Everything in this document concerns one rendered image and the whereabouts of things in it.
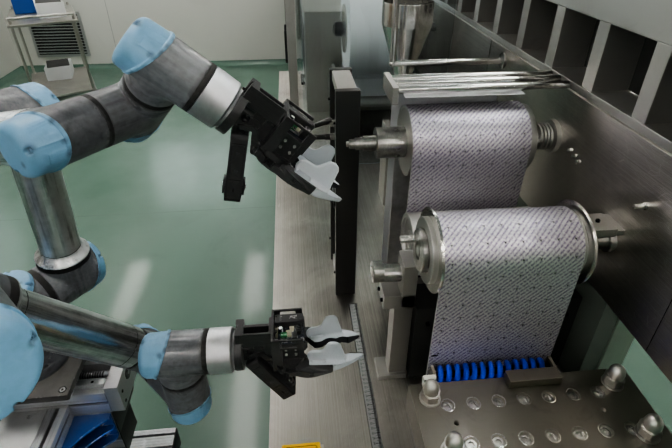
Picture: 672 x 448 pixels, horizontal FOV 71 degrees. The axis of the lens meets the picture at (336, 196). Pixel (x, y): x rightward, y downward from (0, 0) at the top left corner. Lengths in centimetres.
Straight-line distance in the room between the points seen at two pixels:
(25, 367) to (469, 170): 77
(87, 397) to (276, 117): 92
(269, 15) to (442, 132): 539
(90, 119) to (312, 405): 68
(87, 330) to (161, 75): 44
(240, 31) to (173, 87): 566
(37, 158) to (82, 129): 6
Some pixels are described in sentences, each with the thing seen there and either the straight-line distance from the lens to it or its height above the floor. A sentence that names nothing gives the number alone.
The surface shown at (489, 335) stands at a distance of 92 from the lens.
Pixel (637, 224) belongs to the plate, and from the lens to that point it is 90.
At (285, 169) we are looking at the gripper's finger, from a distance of 67.
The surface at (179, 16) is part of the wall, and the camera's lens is 636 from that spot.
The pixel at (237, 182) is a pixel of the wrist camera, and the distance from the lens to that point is 70.
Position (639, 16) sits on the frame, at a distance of 92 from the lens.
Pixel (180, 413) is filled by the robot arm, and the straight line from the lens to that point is 94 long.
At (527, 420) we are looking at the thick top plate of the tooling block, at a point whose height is 103.
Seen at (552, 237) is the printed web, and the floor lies 130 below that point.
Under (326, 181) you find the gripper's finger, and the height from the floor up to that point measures 140.
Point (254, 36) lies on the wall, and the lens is 629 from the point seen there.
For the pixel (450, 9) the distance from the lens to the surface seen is 170.
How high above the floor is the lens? 175
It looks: 32 degrees down
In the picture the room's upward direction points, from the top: straight up
